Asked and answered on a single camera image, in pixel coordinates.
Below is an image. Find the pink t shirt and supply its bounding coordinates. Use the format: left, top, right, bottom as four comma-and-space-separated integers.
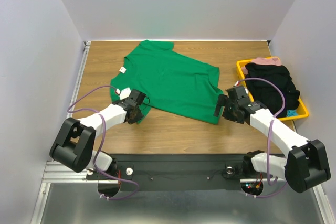
250, 57, 282, 66

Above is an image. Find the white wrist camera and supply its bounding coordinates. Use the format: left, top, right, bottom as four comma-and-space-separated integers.
115, 87, 131, 100
233, 81, 248, 97

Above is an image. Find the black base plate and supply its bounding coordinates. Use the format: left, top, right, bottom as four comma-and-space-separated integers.
86, 153, 274, 192

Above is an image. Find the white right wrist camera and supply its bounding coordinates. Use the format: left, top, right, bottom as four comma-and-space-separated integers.
233, 81, 248, 97

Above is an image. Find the yellow plastic bin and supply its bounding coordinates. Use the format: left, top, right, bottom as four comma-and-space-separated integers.
236, 57, 309, 121

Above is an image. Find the black t shirt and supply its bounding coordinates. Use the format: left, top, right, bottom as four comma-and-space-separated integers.
245, 63, 300, 118

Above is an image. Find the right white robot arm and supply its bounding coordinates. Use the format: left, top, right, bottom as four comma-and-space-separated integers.
214, 86, 331, 193

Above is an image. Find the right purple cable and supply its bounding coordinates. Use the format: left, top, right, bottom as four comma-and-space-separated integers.
236, 77, 288, 200

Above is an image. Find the aluminium mounting rail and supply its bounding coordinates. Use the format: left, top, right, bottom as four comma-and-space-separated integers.
41, 158, 323, 183

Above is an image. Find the teal t shirt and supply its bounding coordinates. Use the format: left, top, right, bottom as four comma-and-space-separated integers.
286, 110, 299, 117

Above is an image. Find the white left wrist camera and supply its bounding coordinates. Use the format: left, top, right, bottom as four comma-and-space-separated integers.
115, 87, 131, 100

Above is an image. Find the green t shirt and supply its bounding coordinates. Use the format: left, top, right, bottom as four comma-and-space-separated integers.
110, 40, 223, 125

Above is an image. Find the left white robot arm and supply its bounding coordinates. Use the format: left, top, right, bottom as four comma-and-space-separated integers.
49, 88, 150, 180

